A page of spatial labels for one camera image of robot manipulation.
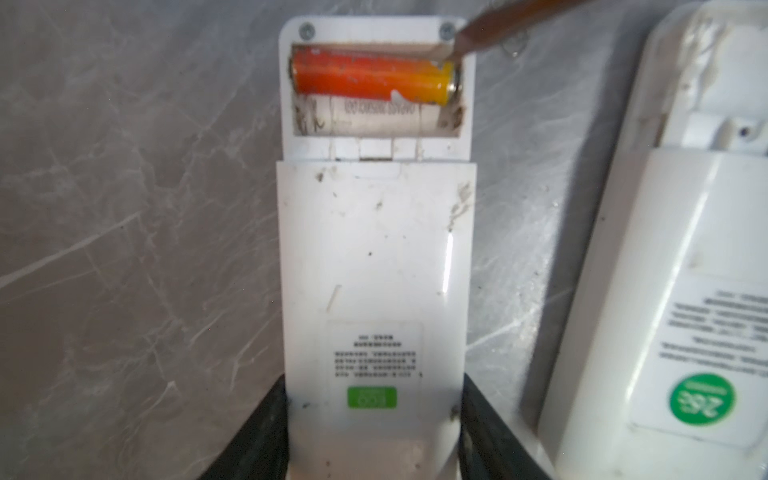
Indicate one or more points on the white remote control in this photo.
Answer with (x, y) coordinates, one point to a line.
(376, 203)
(662, 367)

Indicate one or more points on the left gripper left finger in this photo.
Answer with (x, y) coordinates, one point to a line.
(260, 448)

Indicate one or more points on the orange yellow AAA battery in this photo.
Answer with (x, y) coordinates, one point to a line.
(368, 76)

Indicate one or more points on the black yellow screwdriver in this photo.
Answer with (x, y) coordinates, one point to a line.
(495, 25)

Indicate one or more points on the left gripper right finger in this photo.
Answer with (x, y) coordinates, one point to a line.
(487, 447)

